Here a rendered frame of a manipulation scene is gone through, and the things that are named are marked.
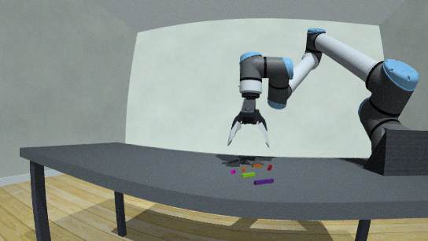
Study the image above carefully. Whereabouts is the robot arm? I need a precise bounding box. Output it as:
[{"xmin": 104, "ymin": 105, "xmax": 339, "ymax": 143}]
[{"xmin": 238, "ymin": 28, "xmax": 419, "ymax": 153}]

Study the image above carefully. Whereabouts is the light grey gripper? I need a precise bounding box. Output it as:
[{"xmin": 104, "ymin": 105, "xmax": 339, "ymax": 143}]
[{"xmin": 227, "ymin": 92, "xmax": 270, "ymax": 148}]

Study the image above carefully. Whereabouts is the purple rod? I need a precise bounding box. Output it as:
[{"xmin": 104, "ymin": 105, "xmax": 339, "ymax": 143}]
[{"xmin": 254, "ymin": 179, "xmax": 274, "ymax": 185}]

